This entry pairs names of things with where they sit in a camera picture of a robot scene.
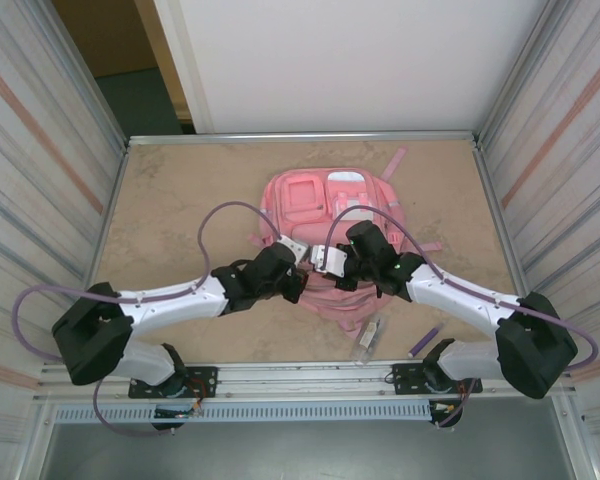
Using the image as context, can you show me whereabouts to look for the clear plastic pen case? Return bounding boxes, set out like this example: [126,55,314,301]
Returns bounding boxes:
[349,317,386,364]

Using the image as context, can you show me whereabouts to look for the pink backpack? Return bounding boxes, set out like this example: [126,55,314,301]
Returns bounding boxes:
[247,145,444,334]

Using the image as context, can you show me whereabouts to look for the purple marker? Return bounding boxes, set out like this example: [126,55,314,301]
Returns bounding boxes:
[407,322,445,357]

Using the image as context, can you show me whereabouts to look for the grey metal panel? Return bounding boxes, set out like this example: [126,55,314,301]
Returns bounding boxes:
[39,397,586,480]

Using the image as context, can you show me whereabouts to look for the wide aluminium mounting rail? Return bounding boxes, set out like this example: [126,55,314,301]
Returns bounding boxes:
[38,355,577,401]

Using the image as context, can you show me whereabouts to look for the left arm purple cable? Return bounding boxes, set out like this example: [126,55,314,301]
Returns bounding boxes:
[12,199,284,437]

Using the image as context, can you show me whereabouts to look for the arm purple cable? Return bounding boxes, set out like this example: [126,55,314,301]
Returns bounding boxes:
[327,206,600,430]
[12,199,284,437]

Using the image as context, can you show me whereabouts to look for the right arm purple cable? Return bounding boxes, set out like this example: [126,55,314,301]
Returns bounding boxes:
[327,206,600,430]

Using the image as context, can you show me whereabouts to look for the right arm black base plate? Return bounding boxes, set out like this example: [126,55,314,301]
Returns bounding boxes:
[390,362,483,396]

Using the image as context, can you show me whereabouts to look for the grey slotted cable duct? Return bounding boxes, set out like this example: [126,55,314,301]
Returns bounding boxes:
[53,402,434,425]

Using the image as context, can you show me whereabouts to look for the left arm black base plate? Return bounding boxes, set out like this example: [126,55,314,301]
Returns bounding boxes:
[129,366,219,400]

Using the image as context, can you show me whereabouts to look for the narrow aluminium table rail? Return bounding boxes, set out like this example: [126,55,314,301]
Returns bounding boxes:
[126,130,483,147]

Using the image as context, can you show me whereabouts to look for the aluminium side rail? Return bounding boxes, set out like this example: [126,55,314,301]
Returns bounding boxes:
[69,142,131,364]
[472,139,549,357]

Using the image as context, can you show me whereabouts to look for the aluminium corner post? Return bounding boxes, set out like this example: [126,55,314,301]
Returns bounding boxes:
[477,0,554,149]
[27,0,131,151]

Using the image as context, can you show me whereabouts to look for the white door frame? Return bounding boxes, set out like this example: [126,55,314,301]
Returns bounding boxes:
[152,0,215,135]

